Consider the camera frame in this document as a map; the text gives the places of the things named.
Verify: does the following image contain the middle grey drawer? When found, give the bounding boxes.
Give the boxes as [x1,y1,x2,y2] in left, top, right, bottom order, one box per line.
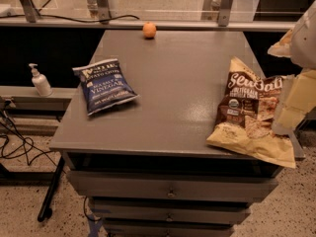
[89,197,250,225]

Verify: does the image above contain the blue salt vinegar chip bag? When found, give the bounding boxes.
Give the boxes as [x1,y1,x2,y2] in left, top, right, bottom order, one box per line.
[73,58,138,116]

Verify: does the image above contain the black cable on ledge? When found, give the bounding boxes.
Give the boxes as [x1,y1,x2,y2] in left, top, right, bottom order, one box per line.
[0,13,140,24]

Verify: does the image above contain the black metal floor leg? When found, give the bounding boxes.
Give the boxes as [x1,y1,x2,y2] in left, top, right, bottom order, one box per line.
[38,158,64,222]

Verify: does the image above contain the orange fruit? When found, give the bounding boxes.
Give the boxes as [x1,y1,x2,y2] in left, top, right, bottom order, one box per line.
[142,22,157,39]

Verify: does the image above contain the metal window frame post middle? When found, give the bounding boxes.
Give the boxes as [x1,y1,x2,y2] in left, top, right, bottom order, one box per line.
[96,0,111,24]

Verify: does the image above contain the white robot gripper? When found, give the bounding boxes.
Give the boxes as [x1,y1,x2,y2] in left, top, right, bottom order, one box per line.
[268,1,316,135]

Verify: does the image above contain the metal window frame post right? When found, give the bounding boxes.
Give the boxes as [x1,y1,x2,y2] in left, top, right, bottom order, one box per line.
[217,0,233,27]

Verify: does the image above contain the top grey drawer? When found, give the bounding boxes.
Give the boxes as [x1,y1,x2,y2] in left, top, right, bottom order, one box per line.
[67,171,277,202]

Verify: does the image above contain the bottom grey drawer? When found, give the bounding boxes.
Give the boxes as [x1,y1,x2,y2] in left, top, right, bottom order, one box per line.
[103,218,234,237]

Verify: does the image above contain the metal window frame post left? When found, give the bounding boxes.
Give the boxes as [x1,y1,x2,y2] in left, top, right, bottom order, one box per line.
[19,0,38,23]

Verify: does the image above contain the black floor cables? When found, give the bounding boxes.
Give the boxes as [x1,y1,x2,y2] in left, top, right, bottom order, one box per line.
[0,97,58,167]

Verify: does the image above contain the white pump soap bottle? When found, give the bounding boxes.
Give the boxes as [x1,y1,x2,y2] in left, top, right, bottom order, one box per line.
[29,63,52,97]

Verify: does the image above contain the brown and tan chip bag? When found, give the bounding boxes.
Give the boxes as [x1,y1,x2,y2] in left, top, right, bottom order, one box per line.
[206,57,296,168]

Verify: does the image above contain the grey drawer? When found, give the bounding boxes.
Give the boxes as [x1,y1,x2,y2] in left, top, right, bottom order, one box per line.
[103,218,234,237]
[67,171,277,202]
[89,197,250,225]

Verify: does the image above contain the metal window frame post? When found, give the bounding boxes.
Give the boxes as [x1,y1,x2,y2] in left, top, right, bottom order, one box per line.
[96,0,111,24]
[217,0,233,27]
[19,0,38,23]

